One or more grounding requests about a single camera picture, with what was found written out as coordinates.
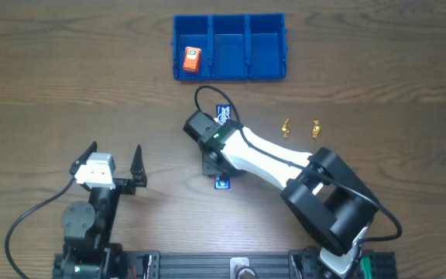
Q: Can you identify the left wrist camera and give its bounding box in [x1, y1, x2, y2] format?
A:
[74, 152, 117, 191]

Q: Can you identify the orange candy box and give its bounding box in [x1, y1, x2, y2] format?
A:
[182, 46, 203, 74]

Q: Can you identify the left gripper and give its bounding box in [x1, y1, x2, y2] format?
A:
[70, 140, 149, 196]

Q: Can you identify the blue candy pack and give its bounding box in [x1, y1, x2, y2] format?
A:
[214, 176, 232, 191]
[215, 104, 232, 126]

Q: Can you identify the blue tray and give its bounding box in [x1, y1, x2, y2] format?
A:
[172, 12, 288, 82]

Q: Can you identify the mounting rail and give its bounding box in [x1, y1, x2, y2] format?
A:
[52, 250, 397, 279]

